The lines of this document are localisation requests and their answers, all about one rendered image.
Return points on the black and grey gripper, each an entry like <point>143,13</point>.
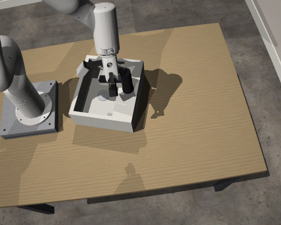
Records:
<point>110,65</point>

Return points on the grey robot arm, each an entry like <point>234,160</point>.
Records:
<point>34,107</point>

